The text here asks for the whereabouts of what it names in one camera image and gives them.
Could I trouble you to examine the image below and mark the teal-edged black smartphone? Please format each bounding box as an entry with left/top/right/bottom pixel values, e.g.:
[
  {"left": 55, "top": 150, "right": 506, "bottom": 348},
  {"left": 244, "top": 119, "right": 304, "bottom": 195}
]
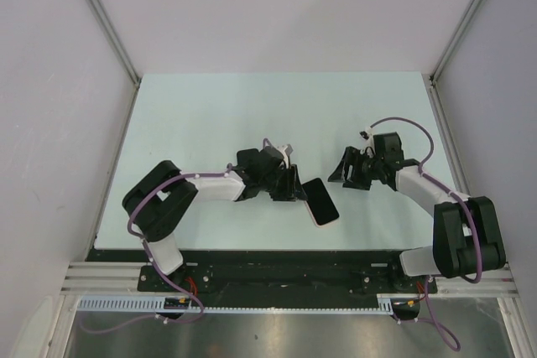
[{"left": 302, "top": 178, "right": 339, "bottom": 226}]

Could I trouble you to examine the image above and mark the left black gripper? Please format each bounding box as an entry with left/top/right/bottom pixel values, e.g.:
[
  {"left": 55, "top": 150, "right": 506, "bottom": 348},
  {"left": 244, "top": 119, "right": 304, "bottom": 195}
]
[{"left": 260, "top": 164, "right": 307, "bottom": 201}]

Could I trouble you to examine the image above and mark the pink phone case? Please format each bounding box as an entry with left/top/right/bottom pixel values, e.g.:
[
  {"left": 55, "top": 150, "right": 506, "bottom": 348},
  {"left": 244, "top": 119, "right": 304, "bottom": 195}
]
[{"left": 301, "top": 177, "right": 341, "bottom": 229}]

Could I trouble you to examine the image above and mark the black phone case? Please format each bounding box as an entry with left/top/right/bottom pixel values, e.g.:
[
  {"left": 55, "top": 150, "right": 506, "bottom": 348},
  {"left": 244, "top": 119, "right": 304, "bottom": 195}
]
[{"left": 235, "top": 148, "right": 259, "bottom": 173}]

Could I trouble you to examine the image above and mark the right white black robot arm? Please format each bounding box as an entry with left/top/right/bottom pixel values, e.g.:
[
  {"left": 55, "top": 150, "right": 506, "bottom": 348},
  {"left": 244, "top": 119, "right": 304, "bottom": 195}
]
[{"left": 328, "top": 132, "right": 507, "bottom": 292}]

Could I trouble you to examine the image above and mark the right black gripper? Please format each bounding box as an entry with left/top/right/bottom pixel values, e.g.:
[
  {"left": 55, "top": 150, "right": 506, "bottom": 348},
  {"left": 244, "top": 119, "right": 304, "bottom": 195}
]
[{"left": 327, "top": 147, "right": 383, "bottom": 191}]

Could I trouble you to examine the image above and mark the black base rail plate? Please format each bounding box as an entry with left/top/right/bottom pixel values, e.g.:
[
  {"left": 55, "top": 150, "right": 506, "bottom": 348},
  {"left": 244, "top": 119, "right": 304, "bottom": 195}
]
[{"left": 86, "top": 249, "right": 440, "bottom": 322}]

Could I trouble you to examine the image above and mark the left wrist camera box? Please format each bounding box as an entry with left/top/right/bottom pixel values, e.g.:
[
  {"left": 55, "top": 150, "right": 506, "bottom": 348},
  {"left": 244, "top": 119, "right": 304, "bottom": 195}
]
[{"left": 276, "top": 144, "right": 293, "bottom": 169}]

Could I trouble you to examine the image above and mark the left aluminium frame post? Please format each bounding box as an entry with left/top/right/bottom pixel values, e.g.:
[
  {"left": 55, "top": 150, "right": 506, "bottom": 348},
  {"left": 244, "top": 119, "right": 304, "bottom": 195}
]
[{"left": 63, "top": 0, "right": 141, "bottom": 87}]

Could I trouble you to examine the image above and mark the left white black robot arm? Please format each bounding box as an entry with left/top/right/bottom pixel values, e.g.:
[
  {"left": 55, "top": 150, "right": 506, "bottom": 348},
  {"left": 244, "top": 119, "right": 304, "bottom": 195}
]
[{"left": 122, "top": 141, "right": 307, "bottom": 291}]

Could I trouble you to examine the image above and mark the right aluminium frame post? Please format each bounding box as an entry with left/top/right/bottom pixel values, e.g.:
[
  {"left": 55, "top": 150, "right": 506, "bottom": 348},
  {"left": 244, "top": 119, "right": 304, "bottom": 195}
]
[{"left": 429, "top": 0, "right": 508, "bottom": 82}]

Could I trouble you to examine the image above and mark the aluminium frame post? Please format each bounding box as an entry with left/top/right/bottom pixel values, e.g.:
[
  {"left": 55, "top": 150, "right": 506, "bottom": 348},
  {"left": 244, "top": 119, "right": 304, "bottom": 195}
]
[
  {"left": 429, "top": 0, "right": 508, "bottom": 82},
  {"left": 63, "top": 0, "right": 141, "bottom": 87}
]

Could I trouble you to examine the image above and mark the white slotted cable duct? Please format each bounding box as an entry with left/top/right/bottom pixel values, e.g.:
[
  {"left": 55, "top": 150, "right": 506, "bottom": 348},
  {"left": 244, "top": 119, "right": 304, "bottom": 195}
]
[{"left": 77, "top": 295, "right": 394, "bottom": 315}]

